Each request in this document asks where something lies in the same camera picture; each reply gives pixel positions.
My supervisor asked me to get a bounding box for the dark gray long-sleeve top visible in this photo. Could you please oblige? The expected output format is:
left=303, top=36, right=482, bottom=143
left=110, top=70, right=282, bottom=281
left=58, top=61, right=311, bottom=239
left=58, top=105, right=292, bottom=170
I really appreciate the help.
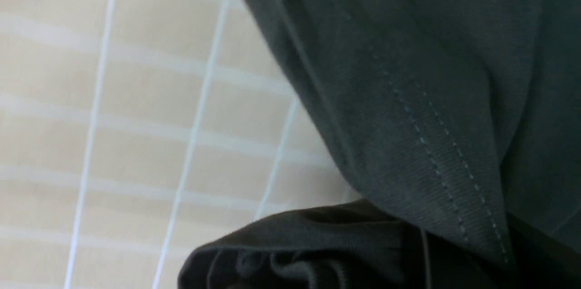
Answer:
left=177, top=0, right=580, bottom=289

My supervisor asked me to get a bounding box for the checkered beige table cloth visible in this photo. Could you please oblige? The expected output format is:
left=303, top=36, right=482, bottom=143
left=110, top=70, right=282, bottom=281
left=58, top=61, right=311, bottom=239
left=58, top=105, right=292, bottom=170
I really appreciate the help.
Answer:
left=0, top=0, right=357, bottom=289

